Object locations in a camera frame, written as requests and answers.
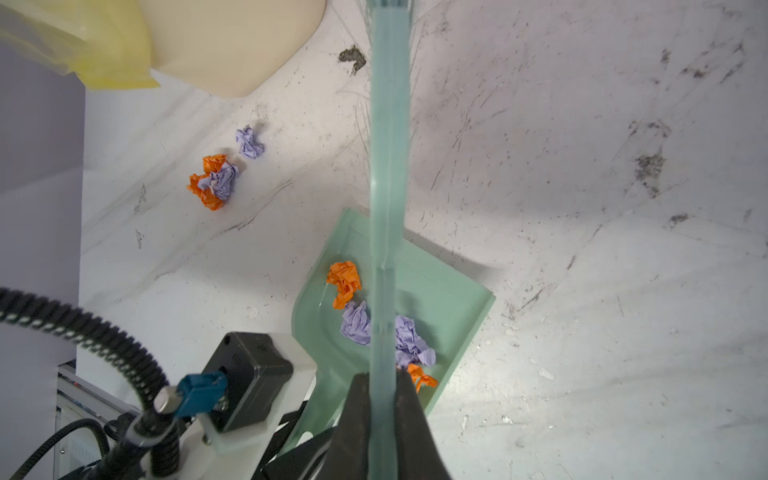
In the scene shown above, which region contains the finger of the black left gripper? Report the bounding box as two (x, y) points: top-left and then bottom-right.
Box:
(251, 401), (308, 480)
(280, 427), (336, 480)

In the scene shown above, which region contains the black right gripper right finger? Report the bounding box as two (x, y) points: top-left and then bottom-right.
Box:
(394, 370), (450, 480)

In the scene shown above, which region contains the green plastic dustpan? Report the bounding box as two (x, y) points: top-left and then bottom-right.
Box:
(283, 209), (495, 450)

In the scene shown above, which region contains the yellow lined trash bin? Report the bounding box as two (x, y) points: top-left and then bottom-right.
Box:
(1, 1), (326, 98)

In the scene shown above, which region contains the orange purple scrap near bin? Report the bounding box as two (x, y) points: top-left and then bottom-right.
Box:
(186, 125), (266, 211)

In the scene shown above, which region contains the green hand brush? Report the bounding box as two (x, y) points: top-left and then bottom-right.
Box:
(365, 1), (413, 479)

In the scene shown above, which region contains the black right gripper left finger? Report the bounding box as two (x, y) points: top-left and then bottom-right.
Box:
(317, 373), (371, 480)

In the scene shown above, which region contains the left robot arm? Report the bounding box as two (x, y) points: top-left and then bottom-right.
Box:
(1, 288), (317, 479)

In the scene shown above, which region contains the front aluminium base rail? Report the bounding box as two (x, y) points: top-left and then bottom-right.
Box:
(53, 359), (138, 479)

